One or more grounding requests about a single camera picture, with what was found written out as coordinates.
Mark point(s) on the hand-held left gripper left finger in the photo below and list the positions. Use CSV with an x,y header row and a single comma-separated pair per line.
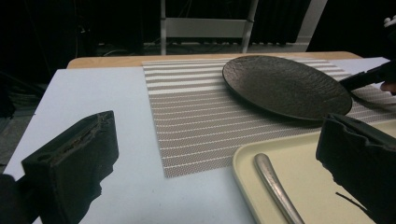
x,y
68,168

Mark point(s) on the cream plastic tray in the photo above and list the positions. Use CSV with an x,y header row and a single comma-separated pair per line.
x,y
311,180

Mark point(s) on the pale blue table sheet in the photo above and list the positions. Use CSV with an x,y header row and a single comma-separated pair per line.
x,y
93,93

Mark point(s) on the striped woven placemat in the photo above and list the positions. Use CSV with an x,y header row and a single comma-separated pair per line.
x,y
193,124

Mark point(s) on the black textured plate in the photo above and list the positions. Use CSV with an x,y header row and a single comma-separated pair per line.
x,y
280,84

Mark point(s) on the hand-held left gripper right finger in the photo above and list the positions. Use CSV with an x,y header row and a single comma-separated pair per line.
x,y
364,161

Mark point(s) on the grey metal stand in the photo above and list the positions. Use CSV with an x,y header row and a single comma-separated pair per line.
x,y
205,28

